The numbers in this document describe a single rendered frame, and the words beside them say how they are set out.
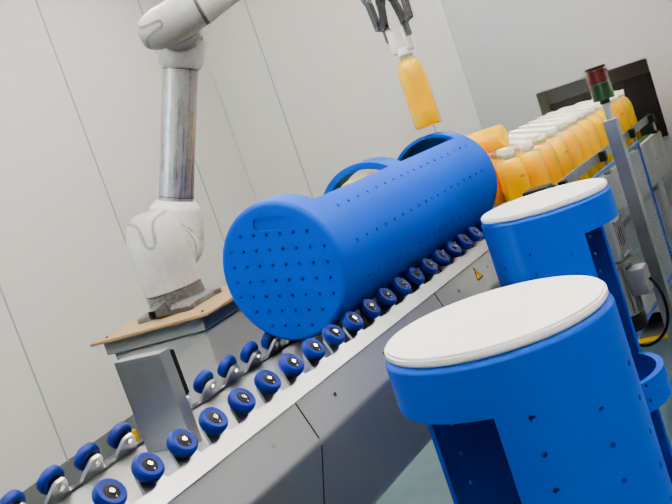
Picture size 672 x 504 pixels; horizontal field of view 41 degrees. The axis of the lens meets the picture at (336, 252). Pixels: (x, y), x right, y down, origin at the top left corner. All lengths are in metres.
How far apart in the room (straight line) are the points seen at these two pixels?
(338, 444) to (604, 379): 0.66
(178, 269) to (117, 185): 3.67
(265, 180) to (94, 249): 2.17
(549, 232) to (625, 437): 0.87
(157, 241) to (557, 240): 1.06
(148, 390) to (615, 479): 0.72
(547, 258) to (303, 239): 0.51
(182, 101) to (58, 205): 3.04
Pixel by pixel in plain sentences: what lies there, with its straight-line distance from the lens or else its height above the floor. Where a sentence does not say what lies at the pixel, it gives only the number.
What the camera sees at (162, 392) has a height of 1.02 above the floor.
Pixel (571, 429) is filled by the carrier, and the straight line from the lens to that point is 1.01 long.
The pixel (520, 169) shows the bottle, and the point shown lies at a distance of 2.65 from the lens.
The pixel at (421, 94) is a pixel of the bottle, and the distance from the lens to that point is 2.41.
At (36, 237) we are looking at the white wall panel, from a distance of 5.35.
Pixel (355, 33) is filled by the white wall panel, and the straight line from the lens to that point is 7.01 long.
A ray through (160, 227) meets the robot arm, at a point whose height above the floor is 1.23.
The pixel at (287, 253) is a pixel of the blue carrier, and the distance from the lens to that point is 1.72.
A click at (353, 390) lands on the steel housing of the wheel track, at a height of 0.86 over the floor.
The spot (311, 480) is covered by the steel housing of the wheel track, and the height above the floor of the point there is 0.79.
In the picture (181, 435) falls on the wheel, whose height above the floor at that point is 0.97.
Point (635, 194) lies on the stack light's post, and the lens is 2.79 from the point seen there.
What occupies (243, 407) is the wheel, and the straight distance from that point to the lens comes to 1.41.
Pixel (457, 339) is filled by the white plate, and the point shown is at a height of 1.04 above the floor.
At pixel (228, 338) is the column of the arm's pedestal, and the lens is 2.36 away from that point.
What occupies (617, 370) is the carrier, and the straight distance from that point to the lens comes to 1.05.
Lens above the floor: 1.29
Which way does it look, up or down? 7 degrees down
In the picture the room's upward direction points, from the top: 19 degrees counter-clockwise
